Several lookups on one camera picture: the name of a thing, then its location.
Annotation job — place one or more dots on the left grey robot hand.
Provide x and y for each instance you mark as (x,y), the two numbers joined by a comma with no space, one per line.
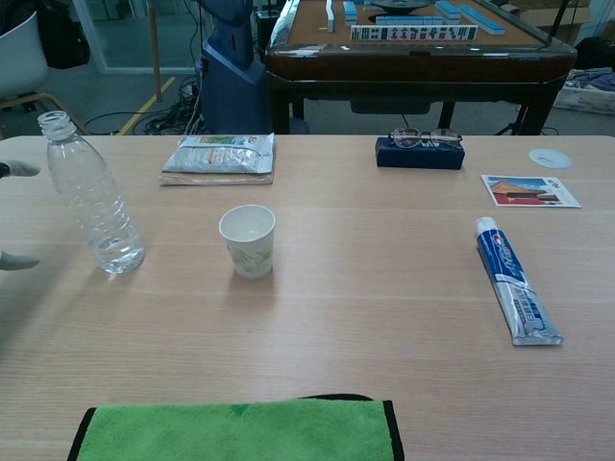
(21,169)

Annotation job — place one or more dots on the transparent plastic water bottle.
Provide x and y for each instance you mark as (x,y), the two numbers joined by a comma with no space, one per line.
(91,201)

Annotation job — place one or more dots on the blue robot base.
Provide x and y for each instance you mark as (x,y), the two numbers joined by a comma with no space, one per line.
(230,86)

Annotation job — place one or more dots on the white paper cup green print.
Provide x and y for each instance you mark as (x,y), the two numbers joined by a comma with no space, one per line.
(247,254)

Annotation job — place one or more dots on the white chair wooden legs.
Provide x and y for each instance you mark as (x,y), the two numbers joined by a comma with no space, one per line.
(19,57)

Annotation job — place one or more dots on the black bag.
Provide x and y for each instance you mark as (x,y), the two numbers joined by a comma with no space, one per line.
(62,38)

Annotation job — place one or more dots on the wooden pole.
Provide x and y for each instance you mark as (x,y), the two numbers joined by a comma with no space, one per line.
(155,48)

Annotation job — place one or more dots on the white power strip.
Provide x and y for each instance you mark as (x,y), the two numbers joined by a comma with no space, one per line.
(188,91)

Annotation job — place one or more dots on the white green snack bag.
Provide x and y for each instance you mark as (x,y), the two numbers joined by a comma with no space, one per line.
(216,156)

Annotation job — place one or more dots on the green cloth black edging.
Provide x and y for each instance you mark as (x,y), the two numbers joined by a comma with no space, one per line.
(230,432)

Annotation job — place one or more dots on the blue-backed mahjong tile row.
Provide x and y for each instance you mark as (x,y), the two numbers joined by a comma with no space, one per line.
(447,6)
(330,14)
(350,12)
(480,20)
(408,20)

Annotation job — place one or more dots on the thin-framed eyeglasses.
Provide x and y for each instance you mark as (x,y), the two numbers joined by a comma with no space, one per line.
(403,137)

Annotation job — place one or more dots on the dark blue glasses case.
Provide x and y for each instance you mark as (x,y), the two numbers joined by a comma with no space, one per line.
(418,159)

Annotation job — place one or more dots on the dark brown mahjong table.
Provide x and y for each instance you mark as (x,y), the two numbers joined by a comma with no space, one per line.
(418,60)

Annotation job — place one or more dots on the face-up mahjong tile row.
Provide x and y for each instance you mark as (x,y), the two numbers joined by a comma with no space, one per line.
(413,32)

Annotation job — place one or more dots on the postcard with red building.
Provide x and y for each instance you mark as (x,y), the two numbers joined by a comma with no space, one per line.
(523,192)

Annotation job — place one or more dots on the blue white toothpaste tube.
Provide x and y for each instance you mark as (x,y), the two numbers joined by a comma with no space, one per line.
(514,278)

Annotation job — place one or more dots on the round white table grommet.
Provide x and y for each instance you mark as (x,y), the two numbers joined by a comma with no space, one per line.
(550,158)

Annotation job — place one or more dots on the black tripod stand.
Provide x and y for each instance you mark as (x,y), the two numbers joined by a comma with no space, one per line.
(557,21)

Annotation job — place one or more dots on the white plastic basket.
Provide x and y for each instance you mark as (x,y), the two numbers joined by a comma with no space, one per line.
(581,99)

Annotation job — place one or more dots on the pile of clothes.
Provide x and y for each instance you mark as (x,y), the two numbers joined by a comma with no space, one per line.
(598,79)

